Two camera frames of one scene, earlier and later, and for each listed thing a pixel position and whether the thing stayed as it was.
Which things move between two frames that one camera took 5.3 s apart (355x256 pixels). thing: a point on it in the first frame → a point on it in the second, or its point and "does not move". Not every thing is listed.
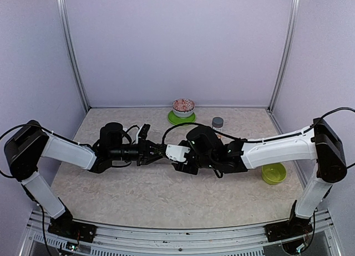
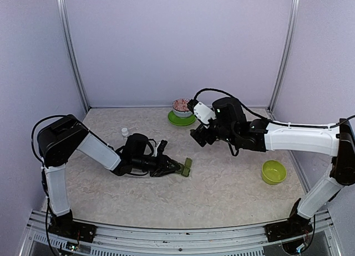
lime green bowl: x=273 y=173 does not move
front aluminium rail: x=118 y=239 does not move
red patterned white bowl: x=183 y=107 does not move
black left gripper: x=145 y=155 → x=162 y=169
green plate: x=177 y=120 does not move
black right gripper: x=179 y=167 → x=199 y=130
